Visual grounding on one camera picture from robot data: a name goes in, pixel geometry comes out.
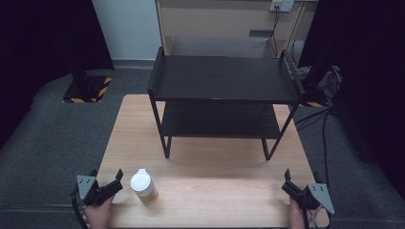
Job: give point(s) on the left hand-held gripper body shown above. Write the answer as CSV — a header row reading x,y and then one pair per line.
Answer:
x,y
95,192

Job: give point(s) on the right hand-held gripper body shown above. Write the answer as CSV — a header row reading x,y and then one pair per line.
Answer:
x,y
310,195

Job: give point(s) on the beige cup with white lid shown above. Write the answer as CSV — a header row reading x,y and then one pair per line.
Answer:
x,y
144,187

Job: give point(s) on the person's left hand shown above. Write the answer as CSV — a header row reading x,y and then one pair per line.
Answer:
x,y
98,214

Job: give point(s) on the person's right hand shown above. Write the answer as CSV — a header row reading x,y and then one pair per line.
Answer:
x,y
297,216

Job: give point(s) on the black stand base striped edge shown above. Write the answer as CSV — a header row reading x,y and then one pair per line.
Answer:
x,y
86,90

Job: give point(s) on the dark curtain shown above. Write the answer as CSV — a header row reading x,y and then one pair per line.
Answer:
x,y
369,79
41,47

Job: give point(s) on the black two-tier rack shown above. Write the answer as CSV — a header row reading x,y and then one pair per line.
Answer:
x,y
223,79

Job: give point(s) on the light wooden cabinet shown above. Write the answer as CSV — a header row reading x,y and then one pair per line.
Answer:
x,y
219,25

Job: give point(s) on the white wall socket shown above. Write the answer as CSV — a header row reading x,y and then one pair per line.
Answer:
x,y
282,4

